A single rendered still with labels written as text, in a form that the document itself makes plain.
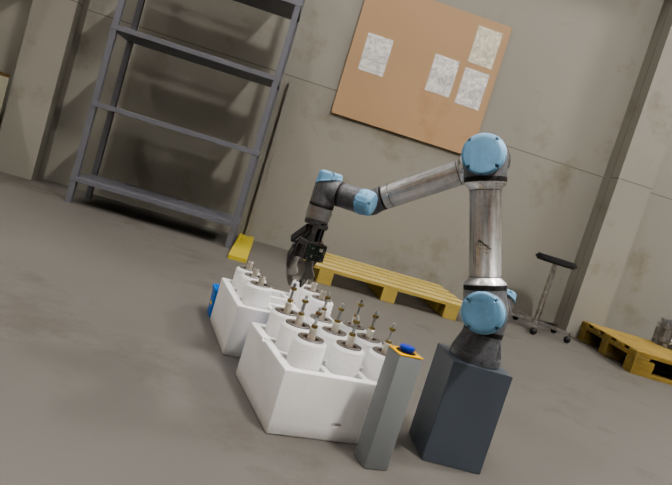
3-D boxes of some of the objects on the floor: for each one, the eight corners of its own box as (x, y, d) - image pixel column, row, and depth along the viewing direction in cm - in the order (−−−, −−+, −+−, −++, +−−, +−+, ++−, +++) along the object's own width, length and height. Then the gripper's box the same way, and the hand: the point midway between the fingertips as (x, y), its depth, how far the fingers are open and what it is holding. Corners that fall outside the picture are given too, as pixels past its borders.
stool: (551, 330, 518) (574, 262, 513) (574, 348, 462) (601, 272, 457) (489, 311, 518) (512, 243, 513) (506, 326, 462) (531, 251, 457)
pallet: (439, 299, 500) (443, 285, 499) (470, 326, 418) (476, 311, 417) (294, 256, 486) (298, 243, 485) (296, 276, 403) (301, 260, 402)
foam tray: (343, 391, 214) (359, 342, 213) (393, 449, 178) (412, 390, 177) (235, 374, 199) (251, 321, 197) (265, 433, 163) (285, 369, 162)
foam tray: (299, 338, 263) (312, 297, 261) (326, 374, 227) (341, 327, 225) (209, 319, 250) (221, 277, 248) (222, 355, 213) (237, 305, 212)
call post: (376, 457, 170) (411, 350, 167) (387, 471, 163) (423, 360, 160) (353, 454, 167) (388, 345, 164) (363, 468, 160) (400, 355, 158)
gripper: (307, 219, 182) (286, 289, 184) (339, 228, 187) (318, 295, 189) (296, 214, 189) (275, 280, 191) (327, 222, 195) (307, 287, 196)
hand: (295, 281), depth 192 cm, fingers open, 3 cm apart
